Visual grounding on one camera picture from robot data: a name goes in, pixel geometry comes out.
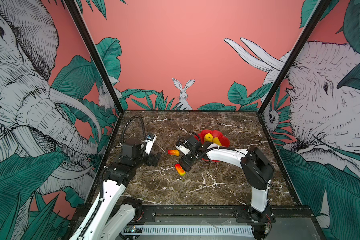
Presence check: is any black corner frame post right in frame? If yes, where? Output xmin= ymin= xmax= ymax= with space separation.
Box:
xmin=257 ymin=0 xmax=331 ymax=115

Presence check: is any red-yellow-green fake mango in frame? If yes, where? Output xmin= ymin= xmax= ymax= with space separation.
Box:
xmin=175 ymin=164 xmax=186 ymax=176

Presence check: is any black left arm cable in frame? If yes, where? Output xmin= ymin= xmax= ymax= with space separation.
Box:
xmin=119 ymin=116 xmax=147 ymax=148

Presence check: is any red flower-shaped fruit bowl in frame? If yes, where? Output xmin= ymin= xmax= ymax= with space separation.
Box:
xmin=195 ymin=130 xmax=231 ymax=147

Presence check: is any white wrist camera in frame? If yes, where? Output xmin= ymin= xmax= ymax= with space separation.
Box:
xmin=145 ymin=133 xmax=157 ymax=155
xmin=176 ymin=145 xmax=190 ymax=156

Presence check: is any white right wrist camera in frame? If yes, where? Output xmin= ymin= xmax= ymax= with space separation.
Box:
xmin=176 ymin=145 xmax=190 ymax=156

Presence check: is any white ribbed strip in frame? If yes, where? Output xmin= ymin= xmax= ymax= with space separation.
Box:
xmin=122 ymin=224 xmax=254 ymax=238

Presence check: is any small red-yellow fake mango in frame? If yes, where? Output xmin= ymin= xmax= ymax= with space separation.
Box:
xmin=168 ymin=150 xmax=180 ymax=157

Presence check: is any dark fake avocado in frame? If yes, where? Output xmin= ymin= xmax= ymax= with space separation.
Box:
xmin=179 ymin=158 xmax=193 ymax=172

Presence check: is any black corner frame post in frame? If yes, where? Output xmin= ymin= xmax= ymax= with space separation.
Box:
xmin=257 ymin=0 xmax=331 ymax=115
xmin=64 ymin=0 xmax=124 ymax=114

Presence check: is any yellow fake banana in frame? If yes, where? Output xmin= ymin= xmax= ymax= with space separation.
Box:
xmin=213 ymin=137 xmax=222 ymax=146

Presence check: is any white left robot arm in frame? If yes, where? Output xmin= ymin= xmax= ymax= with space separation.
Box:
xmin=70 ymin=134 xmax=161 ymax=240

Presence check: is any yellow fake apple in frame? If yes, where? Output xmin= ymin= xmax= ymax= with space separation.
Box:
xmin=204 ymin=133 xmax=214 ymax=142

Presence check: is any black corner frame post left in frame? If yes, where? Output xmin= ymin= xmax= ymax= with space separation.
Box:
xmin=64 ymin=0 xmax=124 ymax=114

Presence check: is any black base frame rail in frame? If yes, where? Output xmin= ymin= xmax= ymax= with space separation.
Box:
xmin=136 ymin=205 xmax=319 ymax=227

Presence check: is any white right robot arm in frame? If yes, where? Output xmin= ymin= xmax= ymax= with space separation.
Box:
xmin=176 ymin=135 xmax=275 ymax=224

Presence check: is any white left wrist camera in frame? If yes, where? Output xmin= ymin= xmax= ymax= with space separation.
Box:
xmin=145 ymin=133 xmax=157 ymax=155

